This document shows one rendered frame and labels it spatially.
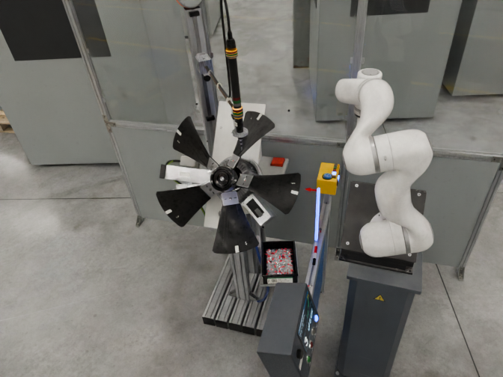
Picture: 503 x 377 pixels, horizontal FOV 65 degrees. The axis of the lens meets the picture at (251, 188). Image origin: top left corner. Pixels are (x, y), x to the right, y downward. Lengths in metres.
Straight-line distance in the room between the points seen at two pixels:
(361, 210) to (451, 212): 1.11
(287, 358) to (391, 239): 0.50
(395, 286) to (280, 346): 0.73
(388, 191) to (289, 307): 0.47
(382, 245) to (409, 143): 0.41
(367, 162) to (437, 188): 1.62
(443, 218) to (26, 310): 2.94
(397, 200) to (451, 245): 1.84
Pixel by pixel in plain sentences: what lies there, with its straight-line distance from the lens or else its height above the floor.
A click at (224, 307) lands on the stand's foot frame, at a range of 2.74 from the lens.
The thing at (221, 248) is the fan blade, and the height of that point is 0.96.
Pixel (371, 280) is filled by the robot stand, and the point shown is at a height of 0.93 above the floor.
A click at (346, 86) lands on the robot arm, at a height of 1.74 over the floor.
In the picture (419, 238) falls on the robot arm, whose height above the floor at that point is 1.39.
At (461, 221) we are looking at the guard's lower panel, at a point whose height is 0.48.
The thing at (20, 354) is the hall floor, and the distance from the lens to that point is 3.14.
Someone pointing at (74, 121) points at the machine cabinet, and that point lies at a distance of 4.23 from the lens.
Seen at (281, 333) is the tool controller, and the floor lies 1.24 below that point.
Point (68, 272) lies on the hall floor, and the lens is 3.43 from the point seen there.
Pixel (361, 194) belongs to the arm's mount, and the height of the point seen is 1.19.
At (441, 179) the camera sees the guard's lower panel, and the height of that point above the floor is 0.80.
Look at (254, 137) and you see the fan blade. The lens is 1.84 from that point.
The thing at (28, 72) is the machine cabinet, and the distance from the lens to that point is 4.17.
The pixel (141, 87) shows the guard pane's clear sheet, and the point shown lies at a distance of 2.76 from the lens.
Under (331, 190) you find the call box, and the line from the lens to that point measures 2.07.
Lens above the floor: 2.33
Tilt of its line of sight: 39 degrees down
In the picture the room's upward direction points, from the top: 5 degrees counter-clockwise
